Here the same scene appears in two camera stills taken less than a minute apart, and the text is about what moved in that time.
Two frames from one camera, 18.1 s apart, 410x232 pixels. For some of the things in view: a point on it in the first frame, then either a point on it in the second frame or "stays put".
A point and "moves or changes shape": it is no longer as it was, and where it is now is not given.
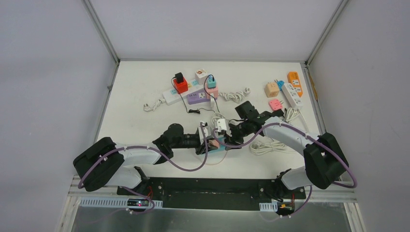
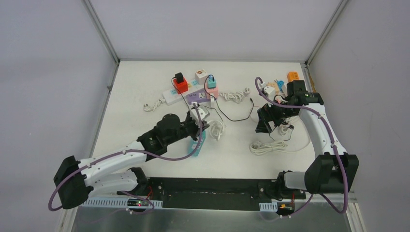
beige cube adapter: (271, 89) stays put
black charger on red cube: (179, 77) stays put
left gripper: (198, 142) to (193, 128)
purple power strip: (197, 96) stays put
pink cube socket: (214, 91) stays put
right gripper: (231, 139) to (266, 114)
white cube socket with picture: (201, 76) stays put
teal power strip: (222, 147) moves or changes shape
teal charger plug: (211, 84) stays put
